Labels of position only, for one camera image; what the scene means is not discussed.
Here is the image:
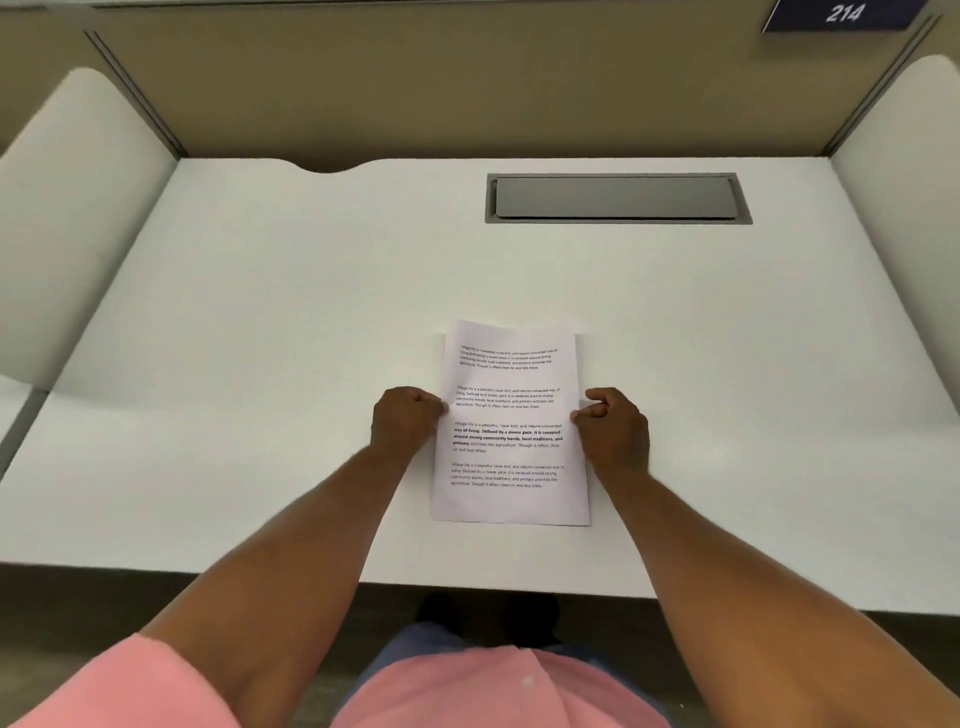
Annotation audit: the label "person's left hand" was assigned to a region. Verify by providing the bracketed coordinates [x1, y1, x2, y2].
[371, 387, 450, 468]

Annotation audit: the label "person's right hand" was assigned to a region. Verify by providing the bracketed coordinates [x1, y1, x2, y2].
[570, 387, 651, 477]

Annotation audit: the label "white printed paper sheet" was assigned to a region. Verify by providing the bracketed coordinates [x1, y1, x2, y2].
[429, 319, 591, 527]

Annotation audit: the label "person's left forearm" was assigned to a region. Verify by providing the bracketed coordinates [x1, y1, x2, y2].
[138, 442, 425, 714]

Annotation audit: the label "person's right forearm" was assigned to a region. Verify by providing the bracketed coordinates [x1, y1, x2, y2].
[596, 468, 960, 728]

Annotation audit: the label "blue jeans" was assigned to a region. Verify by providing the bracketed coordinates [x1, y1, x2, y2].
[352, 621, 541, 699]

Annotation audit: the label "pink shirt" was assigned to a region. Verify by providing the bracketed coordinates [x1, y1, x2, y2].
[0, 633, 672, 728]

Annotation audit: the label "beige back partition panel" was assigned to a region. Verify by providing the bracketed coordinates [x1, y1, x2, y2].
[93, 0, 931, 177]

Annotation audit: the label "white rounded side divider panel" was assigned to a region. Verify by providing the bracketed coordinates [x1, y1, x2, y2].
[828, 52, 960, 421]
[0, 67, 181, 391]

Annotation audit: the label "dark blue sign plate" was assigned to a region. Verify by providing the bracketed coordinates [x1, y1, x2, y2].
[761, 0, 935, 35]

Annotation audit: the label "grey desk cable hatch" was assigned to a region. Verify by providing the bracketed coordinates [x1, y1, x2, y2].
[484, 173, 752, 225]

